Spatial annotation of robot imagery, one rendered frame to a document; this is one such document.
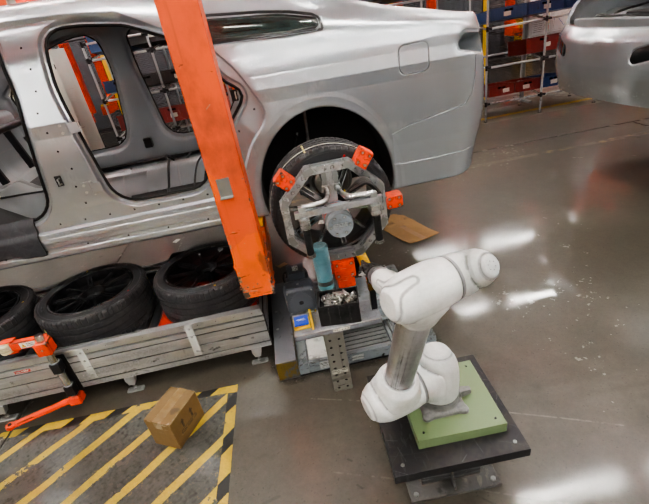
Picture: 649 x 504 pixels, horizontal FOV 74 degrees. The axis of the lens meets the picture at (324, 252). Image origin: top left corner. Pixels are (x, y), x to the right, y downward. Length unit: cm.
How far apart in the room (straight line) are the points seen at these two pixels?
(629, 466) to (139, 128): 414
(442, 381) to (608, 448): 87
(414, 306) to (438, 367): 59
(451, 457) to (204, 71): 176
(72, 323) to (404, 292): 210
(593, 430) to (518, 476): 42
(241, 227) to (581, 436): 178
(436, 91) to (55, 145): 210
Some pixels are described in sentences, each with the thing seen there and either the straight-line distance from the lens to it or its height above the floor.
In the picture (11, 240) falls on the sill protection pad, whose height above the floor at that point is 92.
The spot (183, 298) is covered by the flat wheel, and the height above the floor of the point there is 49.
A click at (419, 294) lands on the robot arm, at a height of 112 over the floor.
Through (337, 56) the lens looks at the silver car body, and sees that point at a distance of 249.
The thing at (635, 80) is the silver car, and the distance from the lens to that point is 400.
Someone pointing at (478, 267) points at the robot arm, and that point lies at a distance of 116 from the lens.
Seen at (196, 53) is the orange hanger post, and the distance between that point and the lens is 194.
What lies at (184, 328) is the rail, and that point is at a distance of 254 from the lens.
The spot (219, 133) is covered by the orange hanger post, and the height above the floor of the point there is 138.
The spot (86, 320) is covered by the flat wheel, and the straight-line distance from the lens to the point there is 278.
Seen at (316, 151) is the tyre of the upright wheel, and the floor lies 117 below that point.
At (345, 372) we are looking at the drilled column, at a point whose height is 10.
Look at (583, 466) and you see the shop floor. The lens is 222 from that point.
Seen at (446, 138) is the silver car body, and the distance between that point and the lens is 275.
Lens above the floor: 176
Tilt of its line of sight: 29 degrees down
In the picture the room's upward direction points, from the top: 11 degrees counter-clockwise
